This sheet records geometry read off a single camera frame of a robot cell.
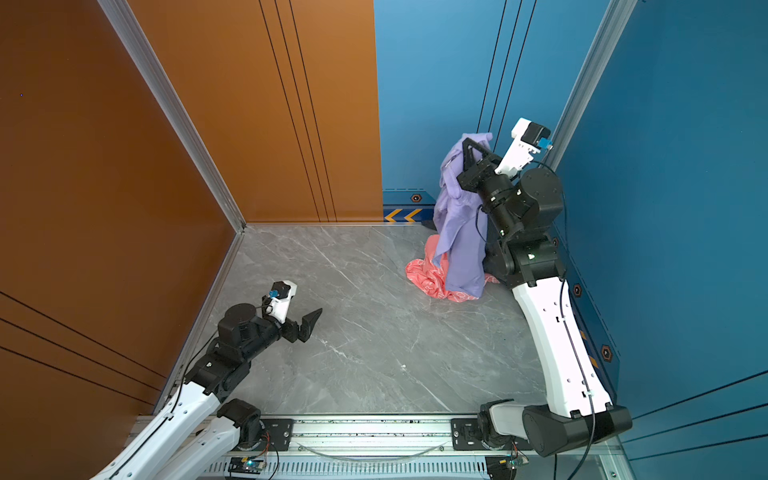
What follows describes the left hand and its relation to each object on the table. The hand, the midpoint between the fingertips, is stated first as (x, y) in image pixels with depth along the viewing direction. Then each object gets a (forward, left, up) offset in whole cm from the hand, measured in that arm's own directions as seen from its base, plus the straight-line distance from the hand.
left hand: (306, 299), depth 76 cm
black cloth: (+48, -37, -19) cm, 63 cm away
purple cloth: (+7, -38, +14) cm, 41 cm away
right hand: (+12, -34, +38) cm, 52 cm away
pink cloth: (+15, -34, -9) cm, 38 cm away
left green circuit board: (-33, +12, -21) cm, 41 cm away
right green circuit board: (-33, -49, -21) cm, 63 cm away
